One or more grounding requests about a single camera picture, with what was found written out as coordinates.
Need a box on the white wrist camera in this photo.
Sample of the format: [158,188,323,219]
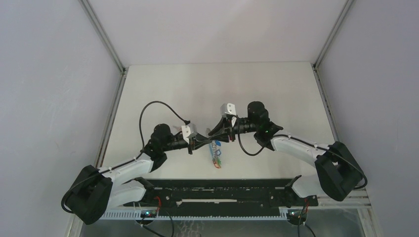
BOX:
[181,123,197,144]
[220,103,237,118]

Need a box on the metal key organiser with rings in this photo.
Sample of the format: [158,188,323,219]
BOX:
[209,140,222,169]

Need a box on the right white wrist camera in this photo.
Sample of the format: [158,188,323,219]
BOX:
[220,103,237,118]

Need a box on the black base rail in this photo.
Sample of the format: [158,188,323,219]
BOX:
[125,178,319,218]

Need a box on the camera black cable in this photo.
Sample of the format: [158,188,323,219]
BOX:
[139,100,191,148]
[237,132,267,157]

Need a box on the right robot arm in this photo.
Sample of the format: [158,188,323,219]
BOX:
[208,101,368,205]

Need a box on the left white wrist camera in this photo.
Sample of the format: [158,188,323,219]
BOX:
[181,123,197,144]

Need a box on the right camera black cable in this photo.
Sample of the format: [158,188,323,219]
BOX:
[237,132,267,157]

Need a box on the left camera black cable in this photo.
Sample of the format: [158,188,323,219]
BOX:
[139,100,191,148]

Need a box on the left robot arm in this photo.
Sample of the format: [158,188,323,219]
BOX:
[61,123,211,225]

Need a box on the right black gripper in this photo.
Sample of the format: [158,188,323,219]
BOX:
[209,116,258,142]

